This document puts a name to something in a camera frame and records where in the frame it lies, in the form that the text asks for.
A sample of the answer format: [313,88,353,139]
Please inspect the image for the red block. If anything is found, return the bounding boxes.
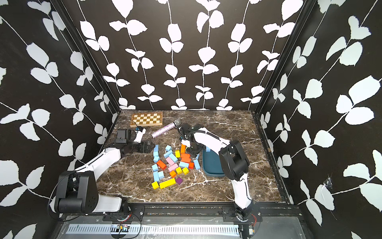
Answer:
[181,153,191,159]
[181,158,192,163]
[156,160,167,170]

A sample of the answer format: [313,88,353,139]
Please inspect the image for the light blue angled block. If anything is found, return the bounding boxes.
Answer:
[169,154,178,163]

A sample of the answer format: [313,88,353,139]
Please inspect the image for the pink block lower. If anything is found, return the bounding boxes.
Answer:
[168,163,179,172]

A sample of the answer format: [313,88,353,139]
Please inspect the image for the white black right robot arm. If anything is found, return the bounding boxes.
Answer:
[177,122,254,221]

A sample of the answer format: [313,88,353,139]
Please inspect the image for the white slotted cable duct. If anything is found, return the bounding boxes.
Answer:
[65,224,239,236]

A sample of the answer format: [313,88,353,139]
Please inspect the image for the red block left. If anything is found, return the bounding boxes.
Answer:
[156,160,167,170]

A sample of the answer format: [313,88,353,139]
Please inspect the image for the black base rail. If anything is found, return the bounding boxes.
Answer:
[64,202,303,223]

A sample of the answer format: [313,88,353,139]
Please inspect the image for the dark teal plastic tray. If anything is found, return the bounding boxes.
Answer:
[202,150,225,178]

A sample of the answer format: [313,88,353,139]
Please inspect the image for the light blue small cube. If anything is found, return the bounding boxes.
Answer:
[153,156,160,163]

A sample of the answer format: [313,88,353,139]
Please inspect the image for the wooden chessboard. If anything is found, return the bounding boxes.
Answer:
[130,112,163,127]

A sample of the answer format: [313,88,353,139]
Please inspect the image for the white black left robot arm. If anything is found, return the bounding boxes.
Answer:
[48,140,155,214]

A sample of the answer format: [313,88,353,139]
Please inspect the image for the orange cube lower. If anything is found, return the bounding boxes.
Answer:
[170,170,177,178]

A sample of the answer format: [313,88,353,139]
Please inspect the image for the yellow cube lower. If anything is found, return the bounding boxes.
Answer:
[183,167,189,175]

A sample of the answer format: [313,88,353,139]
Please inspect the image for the purple cube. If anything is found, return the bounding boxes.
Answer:
[176,177,183,185]

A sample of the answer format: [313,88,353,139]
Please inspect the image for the small yellow cube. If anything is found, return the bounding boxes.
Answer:
[152,181,159,190]

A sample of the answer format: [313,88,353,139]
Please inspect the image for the long yellow block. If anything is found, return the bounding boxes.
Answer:
[159,178,176,189]

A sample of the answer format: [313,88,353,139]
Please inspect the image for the pink block upper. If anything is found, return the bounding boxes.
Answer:
[166,157,175,166]

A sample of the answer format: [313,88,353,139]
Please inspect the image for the light blue cube lower left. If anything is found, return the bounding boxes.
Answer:
[152,164,158,172]

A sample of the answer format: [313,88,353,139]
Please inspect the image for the pink block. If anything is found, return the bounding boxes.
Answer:
[166,157,175,166]
[168,163,179,172]

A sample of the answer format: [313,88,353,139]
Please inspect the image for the yellow block upper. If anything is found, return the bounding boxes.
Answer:
[175,150,181,158]

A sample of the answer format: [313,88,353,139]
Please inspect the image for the light blue thin block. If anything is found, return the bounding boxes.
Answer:
[164,150,173,158]

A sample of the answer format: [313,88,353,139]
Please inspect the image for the purple glitter microphone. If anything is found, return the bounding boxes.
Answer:
[151,119,182,138]

